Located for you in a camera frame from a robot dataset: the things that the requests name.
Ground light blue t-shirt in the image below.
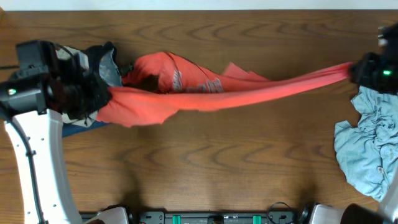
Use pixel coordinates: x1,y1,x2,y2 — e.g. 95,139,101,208
334,86,397,202

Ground red soccer t-shirt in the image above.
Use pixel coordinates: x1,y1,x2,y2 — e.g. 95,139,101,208
96,52,351,127

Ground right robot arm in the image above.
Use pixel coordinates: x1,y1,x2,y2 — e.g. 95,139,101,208
297,24,397,223

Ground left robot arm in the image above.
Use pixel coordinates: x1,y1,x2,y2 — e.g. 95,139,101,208
1,40,84,223

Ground black orange patterned shirt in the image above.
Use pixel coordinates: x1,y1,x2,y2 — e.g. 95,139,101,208
63,41,134,115

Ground beige folded garment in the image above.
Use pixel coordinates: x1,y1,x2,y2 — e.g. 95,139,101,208
56,47,98,128

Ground navy blue folded garment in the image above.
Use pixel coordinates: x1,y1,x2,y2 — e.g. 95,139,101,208
62,121,108,138

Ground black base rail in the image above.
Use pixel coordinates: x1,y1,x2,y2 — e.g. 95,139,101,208
79,202,308,224

